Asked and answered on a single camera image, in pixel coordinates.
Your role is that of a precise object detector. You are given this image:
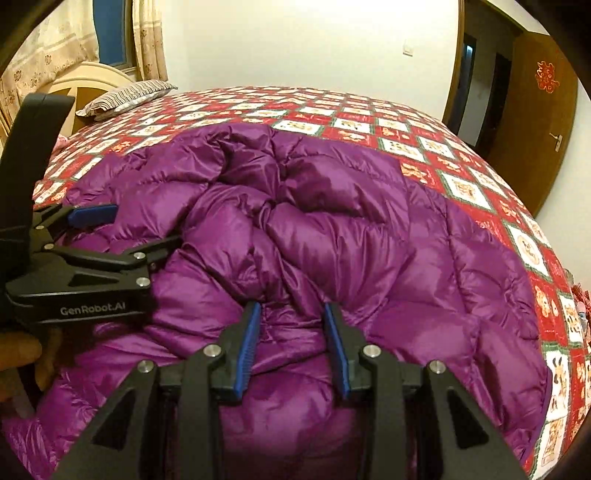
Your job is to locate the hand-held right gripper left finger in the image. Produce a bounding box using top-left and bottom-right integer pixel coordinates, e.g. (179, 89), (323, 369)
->
(48, 301), (264, 480)

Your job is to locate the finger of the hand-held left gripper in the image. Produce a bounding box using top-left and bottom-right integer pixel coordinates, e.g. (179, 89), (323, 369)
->
(33, 204), (120, 236)
(7, 233), (184, 296)

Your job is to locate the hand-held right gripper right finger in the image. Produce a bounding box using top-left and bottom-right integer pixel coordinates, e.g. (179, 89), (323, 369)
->
(322, 302), (529, 480)

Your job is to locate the purple down jacket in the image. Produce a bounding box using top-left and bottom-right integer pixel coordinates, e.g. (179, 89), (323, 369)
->
(0, 124), (552, 480)

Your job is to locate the pile of clothes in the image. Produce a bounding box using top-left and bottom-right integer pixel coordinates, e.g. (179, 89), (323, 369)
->
(570, 281), (591, 337)

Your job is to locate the person's left hand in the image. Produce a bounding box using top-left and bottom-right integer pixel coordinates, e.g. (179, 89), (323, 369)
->
(0, 325), (63, 404)

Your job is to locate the striped pillow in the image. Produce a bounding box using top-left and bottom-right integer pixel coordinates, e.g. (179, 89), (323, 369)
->
(88, 79), (178, 121)

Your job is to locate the cream wooden bed headboard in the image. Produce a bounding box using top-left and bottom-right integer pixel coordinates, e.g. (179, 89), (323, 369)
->
(0, 60), (139, 139)

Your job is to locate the wide beige floral curtain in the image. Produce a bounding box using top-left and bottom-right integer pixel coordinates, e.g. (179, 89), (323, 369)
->
(0, 0), (100, 130)

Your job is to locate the narrow beige floral curtain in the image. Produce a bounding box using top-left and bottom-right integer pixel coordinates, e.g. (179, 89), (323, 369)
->
(131, 0), (169, 84)

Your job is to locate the window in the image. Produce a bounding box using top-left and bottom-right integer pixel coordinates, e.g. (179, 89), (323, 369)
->
(92, 0), (139, 75)

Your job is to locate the red printed bedsheet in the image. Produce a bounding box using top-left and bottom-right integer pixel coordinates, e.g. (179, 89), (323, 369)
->
(30, 85), (589, 480)

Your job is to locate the brown wooden door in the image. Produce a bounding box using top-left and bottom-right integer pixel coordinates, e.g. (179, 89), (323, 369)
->
(480, 30), (580, 217)

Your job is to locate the red paper door decoration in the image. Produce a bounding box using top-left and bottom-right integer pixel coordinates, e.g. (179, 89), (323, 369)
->
(531, 60), (561, 93)

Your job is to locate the dark wooden door frame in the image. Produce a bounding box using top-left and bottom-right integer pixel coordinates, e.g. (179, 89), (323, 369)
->
(442, 0), (529, 148)

